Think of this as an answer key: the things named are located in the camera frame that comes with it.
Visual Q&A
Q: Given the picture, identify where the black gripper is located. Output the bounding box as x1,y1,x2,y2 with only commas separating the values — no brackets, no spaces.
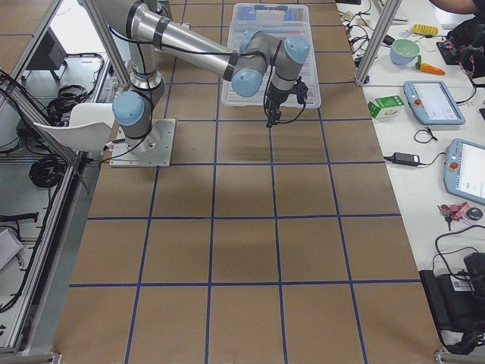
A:
264,76,308,127

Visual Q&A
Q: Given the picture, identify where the clear plastic box lid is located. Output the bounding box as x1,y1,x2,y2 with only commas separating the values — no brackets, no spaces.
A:
220,21,323,111

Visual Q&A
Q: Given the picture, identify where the clear plastic storage box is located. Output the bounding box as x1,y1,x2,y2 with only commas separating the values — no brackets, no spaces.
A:
231,3,309,26

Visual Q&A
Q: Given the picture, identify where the green white carton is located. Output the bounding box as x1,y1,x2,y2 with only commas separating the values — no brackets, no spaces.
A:
368,95,405,119

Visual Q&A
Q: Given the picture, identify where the black power adapter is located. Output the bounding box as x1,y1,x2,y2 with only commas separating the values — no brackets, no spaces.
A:
383,152,421,167

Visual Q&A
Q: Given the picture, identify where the green blue bowl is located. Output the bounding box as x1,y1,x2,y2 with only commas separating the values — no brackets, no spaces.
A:
390,39,420,65

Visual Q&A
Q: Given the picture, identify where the teach pendant upper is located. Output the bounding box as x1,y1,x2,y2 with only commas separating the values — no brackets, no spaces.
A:
403,80,465,126

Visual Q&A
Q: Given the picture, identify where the teach pendant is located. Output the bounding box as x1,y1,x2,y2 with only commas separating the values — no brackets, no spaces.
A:
443,139,484,205
403,80,465,126

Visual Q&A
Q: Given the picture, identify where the toy carrot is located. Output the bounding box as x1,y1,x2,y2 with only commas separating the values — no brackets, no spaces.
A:
415,55,446,76

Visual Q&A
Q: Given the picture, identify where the yellow toy corn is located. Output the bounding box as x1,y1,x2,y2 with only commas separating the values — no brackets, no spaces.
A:
411,24,440,36

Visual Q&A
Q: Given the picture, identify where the white chair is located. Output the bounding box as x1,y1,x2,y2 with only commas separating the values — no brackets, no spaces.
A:
33,103,114,152

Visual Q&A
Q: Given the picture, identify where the teach pendant lower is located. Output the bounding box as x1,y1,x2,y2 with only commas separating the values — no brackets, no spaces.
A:
443,139,484,205

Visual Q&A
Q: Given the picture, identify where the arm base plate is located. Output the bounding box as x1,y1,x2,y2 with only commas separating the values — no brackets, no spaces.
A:
108,118,177,168

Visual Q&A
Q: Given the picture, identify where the aluminium frame post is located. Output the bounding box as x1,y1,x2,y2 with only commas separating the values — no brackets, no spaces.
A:
355,0,402,86

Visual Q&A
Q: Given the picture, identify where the black coiled cable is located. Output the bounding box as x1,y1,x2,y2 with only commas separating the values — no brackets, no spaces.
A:
29,155,66,189

